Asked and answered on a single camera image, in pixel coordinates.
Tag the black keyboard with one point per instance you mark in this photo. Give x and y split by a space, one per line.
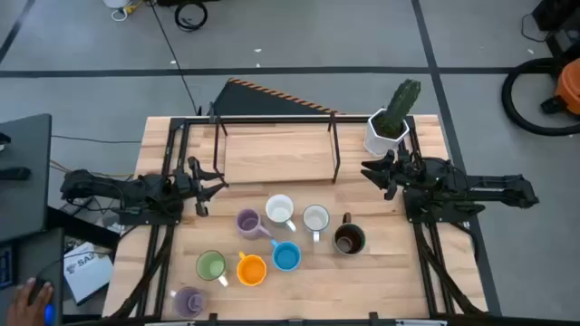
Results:
5 267

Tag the yellow plug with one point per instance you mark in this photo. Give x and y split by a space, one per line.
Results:
132 7

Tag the black remote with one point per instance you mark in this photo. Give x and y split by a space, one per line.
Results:
13 173

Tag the person's hand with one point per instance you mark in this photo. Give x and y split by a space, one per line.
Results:
20 308

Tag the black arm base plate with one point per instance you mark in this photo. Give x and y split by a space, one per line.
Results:
149 220
435 216

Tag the blue faceted mug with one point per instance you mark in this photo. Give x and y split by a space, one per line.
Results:
286 256

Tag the black power adapter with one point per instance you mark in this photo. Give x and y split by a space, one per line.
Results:
72 209

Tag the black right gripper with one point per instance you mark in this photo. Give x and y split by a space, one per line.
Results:
405 172

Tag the dark brown mug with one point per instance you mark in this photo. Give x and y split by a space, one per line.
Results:
350 240

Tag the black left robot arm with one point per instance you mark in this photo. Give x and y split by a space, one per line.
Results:
113 190

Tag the black board with orange-striped edge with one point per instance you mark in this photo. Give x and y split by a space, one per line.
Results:
244 102

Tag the white round object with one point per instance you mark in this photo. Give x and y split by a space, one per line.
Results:
115 3

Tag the green cactus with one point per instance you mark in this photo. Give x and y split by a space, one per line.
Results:
401 104

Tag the dark grey desk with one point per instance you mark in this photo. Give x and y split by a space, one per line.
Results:
41 258
27 204

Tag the white faceted plant pot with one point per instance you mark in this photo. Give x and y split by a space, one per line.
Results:
375 142

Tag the white mug with blue pattern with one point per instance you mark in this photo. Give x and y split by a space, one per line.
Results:
316 218

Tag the orange vacuum cleaner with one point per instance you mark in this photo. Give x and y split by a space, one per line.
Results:
507 99
568 86

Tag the black computer mouse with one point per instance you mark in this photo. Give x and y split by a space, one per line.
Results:
49 312

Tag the black desk foot bar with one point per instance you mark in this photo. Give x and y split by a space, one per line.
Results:
81 228

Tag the green mug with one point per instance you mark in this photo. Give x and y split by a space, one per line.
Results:
210 265

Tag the orange faceted mug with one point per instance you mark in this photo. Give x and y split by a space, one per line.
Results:
252 271

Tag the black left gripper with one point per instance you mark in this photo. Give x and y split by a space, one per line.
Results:
188 185

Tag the black metal shelf frame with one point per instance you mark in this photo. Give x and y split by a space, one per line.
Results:
276 158

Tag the white cardboard box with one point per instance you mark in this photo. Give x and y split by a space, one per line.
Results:
88 276

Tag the black equipment case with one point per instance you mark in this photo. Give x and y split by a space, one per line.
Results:
562 27

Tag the lilac mug with brown rim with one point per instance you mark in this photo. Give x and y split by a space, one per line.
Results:
186 303

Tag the plain white mug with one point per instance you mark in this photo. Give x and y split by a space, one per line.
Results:
279 210

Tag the purple ribbed mug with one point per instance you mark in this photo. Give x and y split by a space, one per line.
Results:
248 223

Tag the small black desk object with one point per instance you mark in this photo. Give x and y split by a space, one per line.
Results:
3 138

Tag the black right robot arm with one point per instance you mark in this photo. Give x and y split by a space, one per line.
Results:
489 188

